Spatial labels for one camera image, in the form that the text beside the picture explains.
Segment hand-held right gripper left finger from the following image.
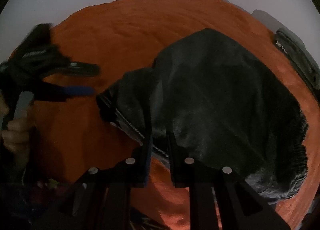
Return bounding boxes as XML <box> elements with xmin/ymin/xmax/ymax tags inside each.
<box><xmin>59</xmin><ymin>135</ymin><xmax>153</xmax><ymax>230</ymax></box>

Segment orange blanket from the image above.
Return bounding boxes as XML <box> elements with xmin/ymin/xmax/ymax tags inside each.
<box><xmin>10</xmin><ymin>0</ymin><xmax>320</xmax><ymax>230</ymax></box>

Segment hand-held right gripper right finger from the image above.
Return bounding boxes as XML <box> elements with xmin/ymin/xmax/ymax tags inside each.
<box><xmin>167</xmin><ymin>132</ymin><xmax>290</xmax><ymax>230</ymax></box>

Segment person's left hand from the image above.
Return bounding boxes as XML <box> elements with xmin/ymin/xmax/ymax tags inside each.
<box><xmin>0</xmin><ymin>92</ymin><xmax>34</xmax><ymax>156</ymax></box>

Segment folded grey garment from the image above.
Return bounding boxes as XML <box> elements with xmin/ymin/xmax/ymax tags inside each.
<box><xmin>274</xmin><ymin>28</ymin><xmax>320</xmax><ymax>90</ymax></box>

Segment dark grey drawstring pants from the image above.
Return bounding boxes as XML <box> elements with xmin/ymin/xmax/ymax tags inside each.
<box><xmin>96</xmin><ymin>28</ymin><xmax>309</xmax><ymax>200</ymax></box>

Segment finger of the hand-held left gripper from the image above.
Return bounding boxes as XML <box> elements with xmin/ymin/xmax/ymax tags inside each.
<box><xmin>32</xmin><ymin>82</ymin><xmax>95</xmax><ymax>102</ymax></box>
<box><xmin>41</xmin><ymin>62</ymin><xmax>100</xmax><ymax>80</ymax></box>

